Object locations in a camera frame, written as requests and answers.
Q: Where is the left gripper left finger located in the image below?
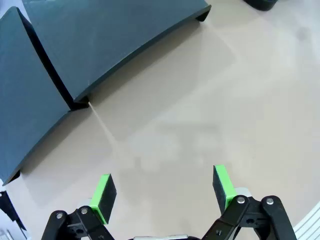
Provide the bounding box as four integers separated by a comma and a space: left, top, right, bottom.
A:
42, 173, 118, 240

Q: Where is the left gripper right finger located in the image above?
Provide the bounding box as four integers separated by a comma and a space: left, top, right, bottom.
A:
199, 164, 298, 240

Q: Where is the black chunky loafer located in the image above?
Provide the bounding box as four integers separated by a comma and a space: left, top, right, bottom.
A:
242, 0, 277, 12

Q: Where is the black shoe stand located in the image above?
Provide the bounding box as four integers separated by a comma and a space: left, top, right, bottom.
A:
0, 6, 73, 186
21, 0, 212, 111

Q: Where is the white ridged panel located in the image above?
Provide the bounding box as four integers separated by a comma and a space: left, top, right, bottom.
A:
291, 207, 320, 240

